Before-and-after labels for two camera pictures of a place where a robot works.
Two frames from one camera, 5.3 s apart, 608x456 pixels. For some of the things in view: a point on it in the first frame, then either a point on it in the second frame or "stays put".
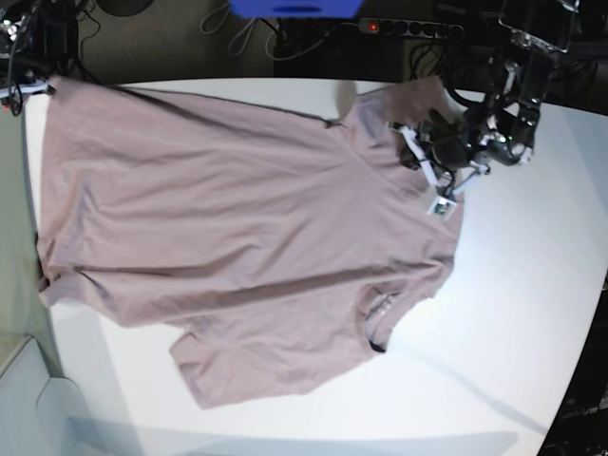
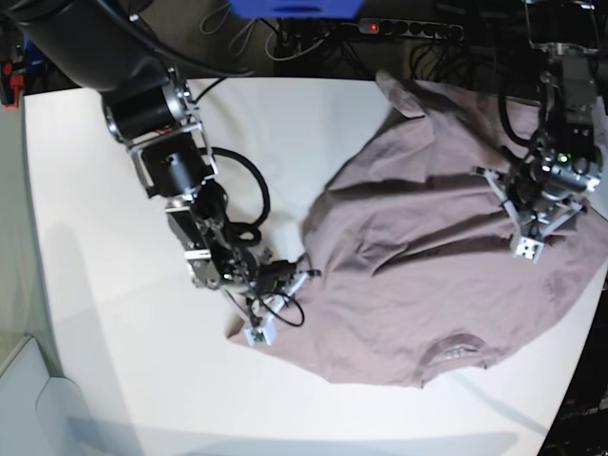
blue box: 297,9 stays put
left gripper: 444,148 → 537,183
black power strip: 411,28 stays put
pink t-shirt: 264,236 → 414,279
